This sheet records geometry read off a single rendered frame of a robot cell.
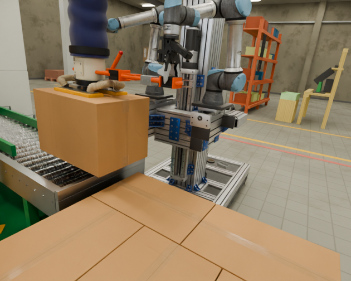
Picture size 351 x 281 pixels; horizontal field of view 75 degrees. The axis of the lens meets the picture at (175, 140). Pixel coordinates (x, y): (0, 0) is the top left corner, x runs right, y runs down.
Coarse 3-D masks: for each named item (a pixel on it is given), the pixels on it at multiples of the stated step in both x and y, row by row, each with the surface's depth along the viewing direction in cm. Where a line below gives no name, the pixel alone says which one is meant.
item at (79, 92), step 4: (68, 84) 138; (56, 88) 139; (60, 88) 138; (64, 88) 137; (68, 88) 137; (72, 88) 138; (76, 88) 139; (84, 88) 130; (64, 92) 136; (68, 92) 133; (72, 92) 131; (76, 92) 129; (80, 92) 129; (84, 92) 127; (96, 92) 131; (84, 96) 126; (88, 96) 124; (92, 96) 126; (96, 96) 128; (100, 96) 130
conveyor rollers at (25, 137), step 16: (0, 128) 228; (16, 128) 232; (32, 128) 236; (16, 144) 193; (32, 144) 196; (16, 160) 163; (32, 160) 165; (48, 160) 172; (48, 176) 147; (64, 176) 147; (80, 176) 148
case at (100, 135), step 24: (48, 96) 133; (72, 96) 124; (120, 96) 137; (144, 96) 144; (48, 120) 139; (72, 120) 125; (96, 120) 114; (120, 120) 127; (144, 120) 144; (48, 144) 146; (72, 144) 130; (96, 144) 118; (120, 144) 131; (144, 144) 149; (96, 168) 123
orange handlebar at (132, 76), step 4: (72, 68) 145; (108, 68) 168; (96, 72) 133; (100, 72) 131; (104, 72) 129; (108, 72) 128; (124, 76) 121; (128, 76) 120; (132, 76) 118; (136, 76) 117; (136, 80) 121; (152, 80) 112; (156, 80) 110; (176, 84) 105; (180, 84) 106
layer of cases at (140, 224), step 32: (128, 192) 136; (160, 192) 139; (64, 224) 106; (96, 224) 108; (128, 224) 110; (160, 224) 112; (192, 224) 113; (224, 224) 115; (256, 224) 117; (0, 256) 87; (32, 256) 88; (64, 256) 90; (96, 256) 91; (128, 256) 92; (160, 256) 93; (192, 256) 94; (224, 256) 96; (256, 256) 97; (288, 256) 98; (320, 256) 100
